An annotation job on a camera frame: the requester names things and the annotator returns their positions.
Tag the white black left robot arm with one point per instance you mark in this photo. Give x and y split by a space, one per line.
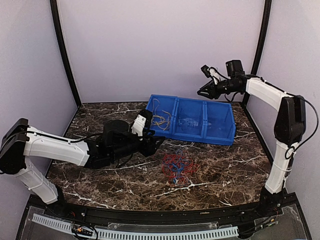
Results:
118 140

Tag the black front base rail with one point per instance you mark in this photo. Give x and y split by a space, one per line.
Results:
241 214

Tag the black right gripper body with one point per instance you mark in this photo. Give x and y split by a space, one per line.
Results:
217 93

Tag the white slotted cable duct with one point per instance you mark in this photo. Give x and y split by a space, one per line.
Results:
121 231

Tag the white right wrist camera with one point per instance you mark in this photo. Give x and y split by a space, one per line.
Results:
212 73

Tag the blue right plastic bin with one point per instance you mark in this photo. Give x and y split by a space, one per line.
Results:
221 127

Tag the blue middle plastic bin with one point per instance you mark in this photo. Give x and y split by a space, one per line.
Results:
189 120

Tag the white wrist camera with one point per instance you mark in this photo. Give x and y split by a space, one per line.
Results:
212 73
141 124

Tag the black right frame post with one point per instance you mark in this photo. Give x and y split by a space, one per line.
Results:
262 36

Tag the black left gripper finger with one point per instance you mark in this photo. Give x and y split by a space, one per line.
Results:
155 143
153 138

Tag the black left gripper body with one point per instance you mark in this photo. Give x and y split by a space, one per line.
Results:
148 146

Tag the black left frame post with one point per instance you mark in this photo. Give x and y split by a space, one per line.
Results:
63 52

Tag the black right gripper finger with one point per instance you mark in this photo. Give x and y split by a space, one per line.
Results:
205 94
206 88

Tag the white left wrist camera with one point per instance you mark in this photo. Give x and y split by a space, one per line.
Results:
141 124

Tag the black frame post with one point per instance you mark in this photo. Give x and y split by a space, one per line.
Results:
262 36
63 52

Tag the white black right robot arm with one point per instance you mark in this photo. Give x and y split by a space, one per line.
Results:
289 127

